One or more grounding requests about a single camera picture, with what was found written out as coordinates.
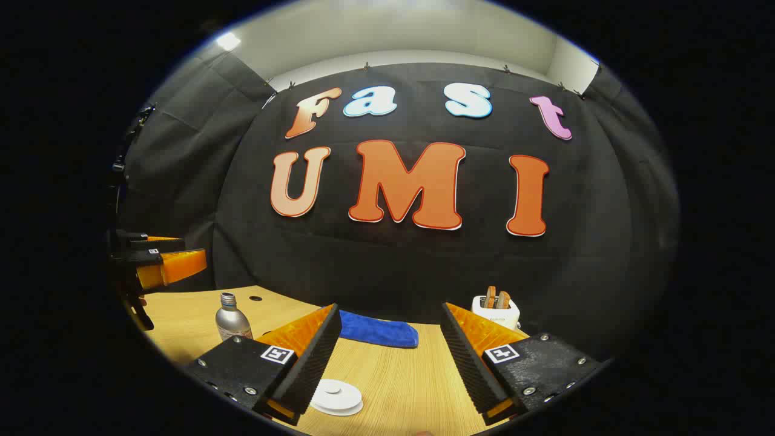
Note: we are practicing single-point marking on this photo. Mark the white toaster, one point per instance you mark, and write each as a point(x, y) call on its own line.
point(499, 316)

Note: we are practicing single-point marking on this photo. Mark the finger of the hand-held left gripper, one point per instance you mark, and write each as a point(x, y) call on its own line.
point(142, 257)
point(163, 244)

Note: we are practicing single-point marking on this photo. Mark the blue towel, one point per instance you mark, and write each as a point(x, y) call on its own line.
point(378, 330)

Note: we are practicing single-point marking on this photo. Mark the ceiling light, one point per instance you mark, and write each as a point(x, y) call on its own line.
point(228, 41)

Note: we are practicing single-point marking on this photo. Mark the black backdrop cloth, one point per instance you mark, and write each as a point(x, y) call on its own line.
point(393, 266)

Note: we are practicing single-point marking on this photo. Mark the silver water bottle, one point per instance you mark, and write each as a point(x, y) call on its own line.
point(232, 321)

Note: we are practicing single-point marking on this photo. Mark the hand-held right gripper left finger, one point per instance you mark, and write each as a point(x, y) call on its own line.
point(315, 363)

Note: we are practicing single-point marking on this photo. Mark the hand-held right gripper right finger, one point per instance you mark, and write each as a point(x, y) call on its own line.
point(469, 369)

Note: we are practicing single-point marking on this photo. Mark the toast slice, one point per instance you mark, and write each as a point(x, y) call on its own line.
point(490, 297)
point(503, 300)

